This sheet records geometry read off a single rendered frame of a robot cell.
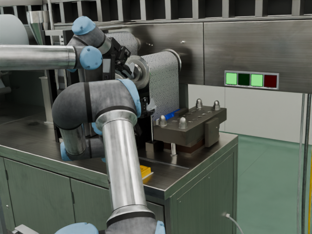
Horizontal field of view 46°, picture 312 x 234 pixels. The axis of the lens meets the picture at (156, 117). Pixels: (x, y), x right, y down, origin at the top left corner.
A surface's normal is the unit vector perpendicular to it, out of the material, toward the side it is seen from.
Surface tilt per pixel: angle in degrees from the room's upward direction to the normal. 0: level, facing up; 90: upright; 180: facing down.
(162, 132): 90
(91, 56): 90
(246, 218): 0
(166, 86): 90
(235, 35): 90
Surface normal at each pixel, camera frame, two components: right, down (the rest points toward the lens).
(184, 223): 0.83, 0.12
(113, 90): 0.10, -0.54
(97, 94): 0.13, -0.24
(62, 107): -0.55, 0.12
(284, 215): -0.05, -0.96
